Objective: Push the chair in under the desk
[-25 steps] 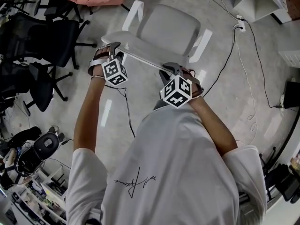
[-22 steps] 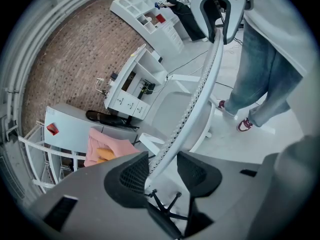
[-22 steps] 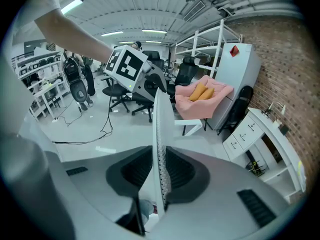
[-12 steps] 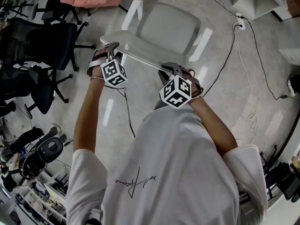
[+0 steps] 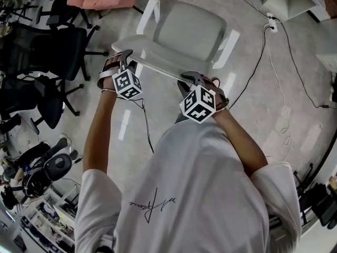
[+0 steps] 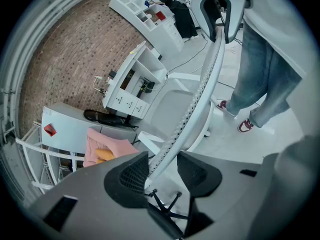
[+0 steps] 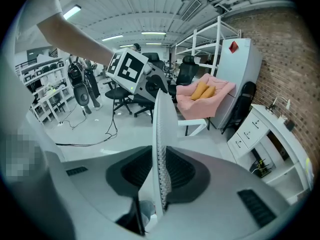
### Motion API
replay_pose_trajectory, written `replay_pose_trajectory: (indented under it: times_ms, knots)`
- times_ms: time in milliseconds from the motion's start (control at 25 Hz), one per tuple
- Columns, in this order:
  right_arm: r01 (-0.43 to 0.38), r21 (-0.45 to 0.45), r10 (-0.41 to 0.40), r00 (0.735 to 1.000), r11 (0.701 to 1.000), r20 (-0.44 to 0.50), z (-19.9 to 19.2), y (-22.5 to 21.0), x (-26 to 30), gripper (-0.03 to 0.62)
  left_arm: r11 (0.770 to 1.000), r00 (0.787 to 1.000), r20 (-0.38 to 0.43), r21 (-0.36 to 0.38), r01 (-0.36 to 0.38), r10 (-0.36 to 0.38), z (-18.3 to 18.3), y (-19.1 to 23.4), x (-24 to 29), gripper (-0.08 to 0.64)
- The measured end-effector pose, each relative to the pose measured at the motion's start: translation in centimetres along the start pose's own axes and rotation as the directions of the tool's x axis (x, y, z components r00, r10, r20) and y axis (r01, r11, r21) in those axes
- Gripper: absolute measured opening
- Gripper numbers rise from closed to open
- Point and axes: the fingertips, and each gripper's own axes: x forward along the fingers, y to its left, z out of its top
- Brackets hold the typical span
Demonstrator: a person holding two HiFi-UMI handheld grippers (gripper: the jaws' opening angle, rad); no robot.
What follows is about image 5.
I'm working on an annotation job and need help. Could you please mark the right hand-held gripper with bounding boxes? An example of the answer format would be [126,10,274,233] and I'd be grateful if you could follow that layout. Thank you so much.
[176,71,218,125]

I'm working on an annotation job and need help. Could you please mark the white shelf unit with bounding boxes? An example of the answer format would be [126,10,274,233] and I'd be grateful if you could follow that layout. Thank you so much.
[15,186,81,253]

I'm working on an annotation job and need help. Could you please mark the long white cable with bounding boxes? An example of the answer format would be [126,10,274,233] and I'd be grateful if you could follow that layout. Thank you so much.
[263,30,293,163]

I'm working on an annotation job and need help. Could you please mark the person's right hand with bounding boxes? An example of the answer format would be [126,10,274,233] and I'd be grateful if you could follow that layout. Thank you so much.
[202,76,230,113]

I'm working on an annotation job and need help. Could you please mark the white power strip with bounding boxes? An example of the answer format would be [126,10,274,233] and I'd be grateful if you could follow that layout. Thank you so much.
[265,12,279,33]

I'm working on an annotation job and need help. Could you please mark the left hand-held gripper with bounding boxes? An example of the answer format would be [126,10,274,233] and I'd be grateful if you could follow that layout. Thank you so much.
[112,50,143,100]

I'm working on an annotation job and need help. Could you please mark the person's white shirt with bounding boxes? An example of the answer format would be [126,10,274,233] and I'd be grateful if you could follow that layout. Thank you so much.
[75,120,302,253]

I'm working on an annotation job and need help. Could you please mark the person's left forearm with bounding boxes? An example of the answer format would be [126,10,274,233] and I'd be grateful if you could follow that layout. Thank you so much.
[83,88,118,176]

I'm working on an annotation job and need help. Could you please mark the black power cable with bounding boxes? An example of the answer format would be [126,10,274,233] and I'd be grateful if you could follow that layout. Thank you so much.
[275,17,331,110]
[226,25,266,109]

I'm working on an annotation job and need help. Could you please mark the person's left hand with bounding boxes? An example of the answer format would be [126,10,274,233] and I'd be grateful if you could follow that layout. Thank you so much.
[97,53,124,91]

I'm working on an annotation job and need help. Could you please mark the white chair with grey seat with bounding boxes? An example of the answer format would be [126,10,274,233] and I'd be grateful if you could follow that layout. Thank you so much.
[110,0,241,82]

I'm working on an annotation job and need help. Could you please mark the thin black cable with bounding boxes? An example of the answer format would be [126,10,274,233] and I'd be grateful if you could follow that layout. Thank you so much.
[130,98,155,154]

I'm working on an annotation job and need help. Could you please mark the person's right forearm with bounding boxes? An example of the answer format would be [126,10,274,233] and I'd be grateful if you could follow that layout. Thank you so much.
[212,108,269,178]

